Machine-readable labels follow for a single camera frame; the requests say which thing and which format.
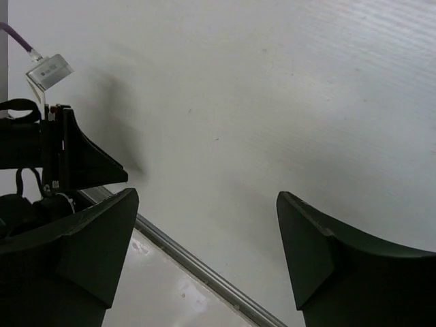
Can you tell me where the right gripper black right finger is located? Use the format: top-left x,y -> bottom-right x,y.
277,191 -> 435,326

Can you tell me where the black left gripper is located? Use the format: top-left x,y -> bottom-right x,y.
1,104 -> 128,189

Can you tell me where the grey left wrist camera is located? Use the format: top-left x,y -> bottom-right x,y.
25,54 -> 74,109

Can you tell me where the aluminium table edge rail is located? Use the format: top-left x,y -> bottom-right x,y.
78,185 -> 289,327

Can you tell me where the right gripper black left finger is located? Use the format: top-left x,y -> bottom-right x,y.
1,189 -> 139,326

